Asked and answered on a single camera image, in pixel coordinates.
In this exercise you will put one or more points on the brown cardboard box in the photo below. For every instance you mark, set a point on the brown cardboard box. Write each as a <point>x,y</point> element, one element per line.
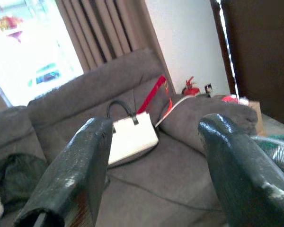
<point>258,118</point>

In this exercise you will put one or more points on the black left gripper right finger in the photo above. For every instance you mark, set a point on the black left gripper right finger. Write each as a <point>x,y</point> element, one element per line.
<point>246,184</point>

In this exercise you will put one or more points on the dark brown wooden door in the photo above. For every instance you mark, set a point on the dark brown wooden door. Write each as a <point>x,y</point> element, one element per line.
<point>262,59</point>

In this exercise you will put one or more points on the red fire extinguisher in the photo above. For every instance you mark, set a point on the red fire extinguisher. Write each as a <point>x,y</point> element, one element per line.
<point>191,89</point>

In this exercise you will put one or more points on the bright glass window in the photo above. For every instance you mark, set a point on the bright glass window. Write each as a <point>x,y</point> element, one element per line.
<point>33,47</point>

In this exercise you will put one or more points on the brown curtain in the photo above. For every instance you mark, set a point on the brown curtain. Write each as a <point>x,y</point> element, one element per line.
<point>104,28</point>

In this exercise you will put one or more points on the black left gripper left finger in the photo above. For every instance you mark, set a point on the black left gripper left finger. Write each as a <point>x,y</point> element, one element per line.
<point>68,179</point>

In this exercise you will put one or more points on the brown long sofa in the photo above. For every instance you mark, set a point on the brown long sofa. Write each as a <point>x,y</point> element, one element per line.
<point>168,177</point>

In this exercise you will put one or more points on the dark cloth bundle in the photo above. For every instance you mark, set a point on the dark cloth bundle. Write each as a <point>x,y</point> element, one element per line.
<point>16,175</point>

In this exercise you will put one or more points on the black white wall plug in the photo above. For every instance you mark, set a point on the black white wall plug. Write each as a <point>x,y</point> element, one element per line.
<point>208,89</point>

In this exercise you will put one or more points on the red white packet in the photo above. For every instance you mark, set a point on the red white packet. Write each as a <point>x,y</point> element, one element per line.
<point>232,99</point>

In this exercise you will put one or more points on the dark green standing fan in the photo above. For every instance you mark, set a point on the dark green standing fan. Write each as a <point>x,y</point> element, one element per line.
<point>281,151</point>

